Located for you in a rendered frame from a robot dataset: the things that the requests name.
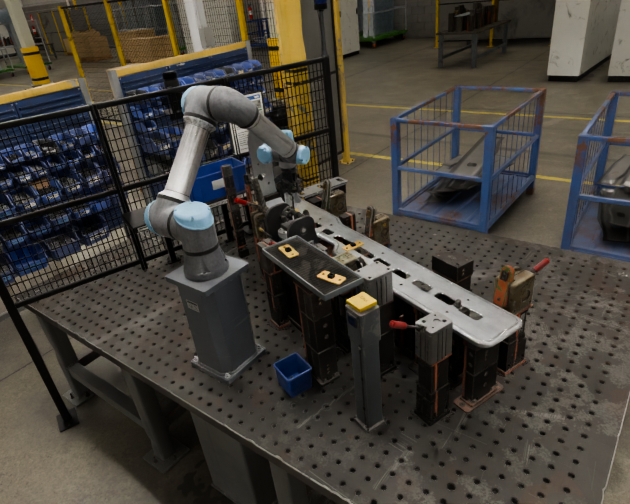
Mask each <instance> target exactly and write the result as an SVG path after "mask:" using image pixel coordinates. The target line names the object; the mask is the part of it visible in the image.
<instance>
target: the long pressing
mask: <svg viewBox="0 0 630 504"><path fill-rule="evenodd" d="M299 198H300V197H299ZM300 199H301V203H297V205H296V208H297V209H298V210H299V212H300V213H303V210H305V209H306V210H308V211H309V213H310V217H312V218H313V219H314V224H315V223H317V224H319V225H320V226H321V227H319V228H315V231H316V234H317V237H319V238H321V239H322V240H324V241H326V242H327V243H329V244H331V245H332V246H334V248H333V251H332V255H333V257H335V256H337V255H340V254H342V253H344V252H350V253H351V254H353V255H355V256H356V257H360V256H362V257H363V258H364V259H365V260H366V262H367V264H368V265H369V264H371V263H373V262H374V260H376V259H381V260H382V261H384V262H386V263H388V264H390V265H391V266H389V268H391V269H392V271H394V270H396V269H398V270H400V271H402V272H404V273H405V274H407V275H409V276H410V277H409V278H407V279H403V278H401V277H400V276H398V275H396V274H394V273H393V272H392V280H393V295H395V296H396V297H398V298H400V299H401V300H403V301H404V302H406V303H407V304H409V305H411V306H412V307H414V308H415V309H417V310H419V311H420V312H422V313H423V314H425V315H429V314H431V313H432V312H434V311H438V312H440V313H442V314H443V315H445V316H447V317H448V318H450V319H452V321H453V330H452V332H454V333H455V334H457V335H458V336H460V337H461V338H463V339H465V340H466V341H468V342H469V343H471V344H473V345H474V346H477V347H480V348H490V347H493V346H495V345H496V344H498V343H500V342H501V341H503V340H504V339H506V338H507V337H509V336H510V335H512V334H513V333H515V332H517V331H518V330H520V329H521V328H522V325H523V323H522V320H521V319H520V318H519V317H517V316H516V315H514V314H512V313H510V312H508V311H506V310H504V309H502V308H501V307H499V306H497V305H495V304H493V303H491V302H489V301H487V300H485V299H484V298H482V297H480V296H478V295H476V294H474V293H472V292H470V291H468V290H466V289H465V288H463V287H461V286H459V285H457V284H455V283H453V282H451V281H449V280H448V279H446V278H444V277H442V276H440V275H438V274H436V273H434V272H432V271H430V270H429V269H427V268H425V267H423V266H421V265H419V264H417V263H415V262H413V261H412V260H410V259H408V258H406V257H404V256H402V255H400V254H398V253H396V252H395V251H393V250H391V249H389V248H387V247H385V246H383V245H381V244H379V243H377V242H376V241H374V240H372V239H370V238H368V237H366V236H364V235H362V234H360V233H359V232H357V231H355V230H353V229H351V228H349V227H347V226H345V225H343V224H342V222H341V220H340V219H339V218H338V217H336V216H335V215H333V214H331V213H329V212H327V211H325V210H323V209H321V208H319V207H317V206H315V205H313V204H311V203H309V202H307V201H306V200H304V199H302V198H300ZM280 203H284V201H283V200H282V198H281V197H279V198H276V199H273V200H270V201H267V202H266V205H267V207H269V208H270V207H272V206H275V205H277V204H280ZM324 230H329V231H331V232H333V234H330V235H327V234H325V233H324V232H322V231H324ZM337 236H340V237H342V238H344V239H345V240H347V241H349V242H351V243H352V242H356V241H361V242H363V243H364V245H362V246H359V247H357V248H361V249H363V250H365V251H367V252H368V253H370V254H372V255H374V256H375V257H374V258H372V259H369V258H367V257H365V256H363V255H362V254H360V253H358V252H356V251H355V250H354V249H352V250H350V251H346V250H344V249H342V247H344V246H346V245H344V244H343V243H341V242H339V241H338V240H336V239H334V237H337ZM382 253H384V254H382ZM415 281H420V282H421V283H423V284H425V285H427V286H428V287H430V288H432V289H431V290H430V291H424V290H422V289H420V288H419V287H417V286H415V285H413V284H412V283H413V282H415ZM400 284H402V285H400ZM437 294H443V295H444V296H446V297H448V298H450V299H452V300H453V301H455V300H456V299H460V300H461V306H462V307H460V308H456V307H454V306H453V305H454V304H455V303H454V304H453V305H448V304H446V303H445V302H443V301H441V300H439V299H438V298H436V297H435V295H437ZM468 300H469V301H468ZM462 308H467V309H469V310H471V311H473V312H475V313H476V314H478V315H480V316H481V317H482V318H481V319H480V320H474V319H472V318H470V317H469V316H467V315H465V314H464V313H462V312H460V311H459V310H460V309H462Z"/></svg>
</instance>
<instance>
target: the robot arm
mask: <svg viewBox="0 0 630 504"><path fill-rule="evenodd" d="M181 107H182V112H183V114H184V116H183V120H184V122H185V124H186V125H185V128H184V131H183V134H182V137H181V140H180V143H179V146H178V149H177V152H176V156H175V159H174V162H173V165H172V168H171V171H170V174H169V177H168V180H167V183H166V186H165V189H164V190H163V191H161V192H159V193H158V196H157V199H156V200H154V201H152V202H151V203H149V204H148V206H147V207H146V209H145V214H144V219H145V223H146V225H147V227H148V229H149V230H150V231H152V232H153V233H155V234H157V235H159V236H162V237H168V238H171V239H175V240H179V241H181V243H182V246H183V250H184V254H185V256H184V267H183V270H184V274H185V277H186V278H187V279H189V280H191V281H208V280H212V279H215V278H217V277H219V276H221V275H223V274H224V273H225V272H226V271H227V270H228V268H229V263H228V259H227V257H226V255H225V254H224V252H223V251H222V249H221V248H220V246H219V242H218V238H217V234H216V229H215V225H214V218H213V215H212V213H211V209H210V208H209V206H208V205H206V204H204V203H202V202H197V201H194V202H191V201H190V199H189V197H190V194H191V191H192V188H193V185H194V181H195V178H196V175H197V172H198V169H199V166H200V163H201V160H202V156H203V153H204V150H205V147H206V144H207V141H208V138H209V135H210V133H211V132H213V131H215V130H216V127H217V124H218V122H228V123H232V124H235V125H237V126H238V127H240V128H241V129H247V130H248V131H250V132H251V133H252V134H254V135H255V136H256V137H258V138H259V139H260V140H261V141H263V142H264V143H265V144H263V145H262V146H261V147H259V148H258V150H257V157H258V159H259V161H260V162H262V163H263V164H268V163H271V162H272V161H275V162H279V166H280V169H281V171H284V172H282V173H281V174H280V175H278V176H277V177H276V178H275V179H274V181H275V184H280V183H281V185H280V187H279V188H280V196H281V198H282V200H283V201H284V203H287V204H288V205H289V206H290V207H291V206H293V207H294V209H295V208H296V205H297V203H301V199H300V198H299V196H298V193H299V192H302V191H304V187H303V180H302V179H299V178H297V171H298V168H297V167H296V164H297V165H305V164H307V163H308V161H309V159H310V150H309V148H308V147H307V146H303V145H298V144H297V143H296V142H294V139H293V133H292V131H290V130H280V129H279V128H278V127H277V126H276V125H274V124H273V123H272V122H271V121H270V120H269V119H267V118H266V117H265V116H264V115H263V114H262V113H260V112H259V108H258V106H257V105H256V104H254V103H253V102H252V101H251V100H250V99H248V98H247V97H246V96H244V95H243V94H241V93H240V92H238V91H236V90H235V89H232V88H230V87H226V86H206V85H198V86H193V87H190V88H189V89H187V90H186V91H185V93H184V94H183V96H182V99H181ZM301 183H302V187H303V188H301ZM286 192H288V193H286ZM289 195H291V196H292V201H291V200H290V198H289V197H290V196H289Z"/></svg>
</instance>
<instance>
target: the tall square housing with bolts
mask: <svg viewBox="0 0 630 504"><path fill-rule="evenodd" d="M355 272H356V273H357V274H359V275H361V276H362V277H363V279H364V283H362V284H360V285H358V286H356V295H357V294H359V293H361V292H365V293H366V294H368V295H369V296H371V297H372V298H374V299H375V300H377V305H378V306H381V305H382V307H380V308H379V310H380V331H381V340H379V360H380V377H381V378H383V376H384V375H385V376H387V374H389V373H394V370H397V369H399V368H398V366H399V365H396V364H395V360H394V330H393V329H392V328H391V327H390V326H389V323H390V321H391V303H392V302H394V300H393V280H392V269H391V268H389V267H387V266H386V265H384V264H382V263H381V262H379V261H375V262H373V263H371V264H369V265H367V266H364V267H363V268H360V269H358V270H356V271H355ZM395 368H396V369H395Z"/></svg>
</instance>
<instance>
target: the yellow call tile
mask: <svg viewBox="0 0 630 504"><path fill-rule="evenodd" d="M346 303H347V304H349V305H350V306H351V307H353V308H354V309H355V310H357V311H358V312H362V311H364V310H366V309H368V308H370V307H372V306H374V305H376V304H377V300H375V299H374V298H372V297H371V296H369V295H368V294H366V293H365V292H361V293H359V294H357V295H355V296H353V297H351V298H349V299H347V300H346Z"/></svg>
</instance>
